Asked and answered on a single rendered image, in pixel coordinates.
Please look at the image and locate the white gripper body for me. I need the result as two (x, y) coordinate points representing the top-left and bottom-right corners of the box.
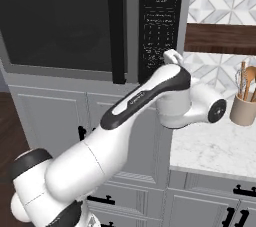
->
(162, 49), (185, 67)

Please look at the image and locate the black and grey microwave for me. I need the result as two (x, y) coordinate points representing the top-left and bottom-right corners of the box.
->
(0, 0), (194, 85)

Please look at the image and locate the dark glass microwave door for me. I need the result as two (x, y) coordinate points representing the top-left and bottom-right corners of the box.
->
(0, 0), (140, 84)

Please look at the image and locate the grey base cupboard door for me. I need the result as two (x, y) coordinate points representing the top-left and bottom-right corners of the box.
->
(164, 188), (240, 227)
(237, 198), (256, 227)

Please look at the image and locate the metal whisk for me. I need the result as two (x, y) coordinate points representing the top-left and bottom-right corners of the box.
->
(234, 68), (243, 97)

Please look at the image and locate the wooden spatula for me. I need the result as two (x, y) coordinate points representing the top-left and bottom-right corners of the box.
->
(239, 60), (247, 100)

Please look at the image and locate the wooden spoon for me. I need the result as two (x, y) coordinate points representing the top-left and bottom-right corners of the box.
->
(243, 65), (256, 102)

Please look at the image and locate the beige utensil pot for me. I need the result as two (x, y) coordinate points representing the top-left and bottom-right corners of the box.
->
(229, 92), (256, 127)

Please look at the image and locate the grey drawer front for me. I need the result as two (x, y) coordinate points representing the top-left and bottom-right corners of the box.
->
(87, 209), (165, 227)
(184, 172), (256, 203)
(86, 180), (167, 221)

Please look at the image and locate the dark wooden wall shelf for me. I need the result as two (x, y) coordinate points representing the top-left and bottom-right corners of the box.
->
(183, 22), (256, 56)

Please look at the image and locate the black microwave door handle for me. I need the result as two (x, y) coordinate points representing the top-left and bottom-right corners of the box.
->
(106, 0), (127, 85)

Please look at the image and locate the black drawer handle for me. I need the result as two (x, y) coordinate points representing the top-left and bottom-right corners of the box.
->
(99, 220), (116, 227)
(86, 194), (116, 206)
(232, 184), (256, 198)

